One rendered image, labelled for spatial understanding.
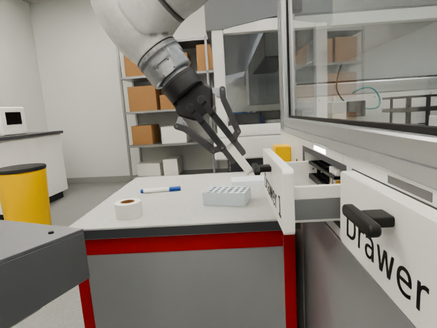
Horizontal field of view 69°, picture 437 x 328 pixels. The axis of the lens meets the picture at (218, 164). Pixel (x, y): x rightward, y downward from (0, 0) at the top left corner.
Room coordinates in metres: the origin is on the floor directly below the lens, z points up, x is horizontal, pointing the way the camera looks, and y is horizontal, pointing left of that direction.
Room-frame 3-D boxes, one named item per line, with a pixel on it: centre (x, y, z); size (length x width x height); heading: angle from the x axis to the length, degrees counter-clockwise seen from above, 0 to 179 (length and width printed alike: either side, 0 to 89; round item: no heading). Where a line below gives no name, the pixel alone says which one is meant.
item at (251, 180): (1.13, -0.11, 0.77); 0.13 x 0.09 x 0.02; 89
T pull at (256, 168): (0.63, -0.09, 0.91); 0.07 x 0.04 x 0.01; 178
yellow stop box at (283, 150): (0.96, -0.19, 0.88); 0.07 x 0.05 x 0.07; 178
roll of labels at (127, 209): (0.83, 0.25, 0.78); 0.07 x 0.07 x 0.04
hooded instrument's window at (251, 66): (2.33, -0.60, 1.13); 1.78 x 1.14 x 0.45; 178
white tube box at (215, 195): (0.91, -0.02, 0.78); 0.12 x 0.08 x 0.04; 72
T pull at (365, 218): (0.31, -0.16, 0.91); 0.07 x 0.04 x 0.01; 178
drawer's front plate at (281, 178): (0.63, -0.11, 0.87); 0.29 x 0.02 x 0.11; 178
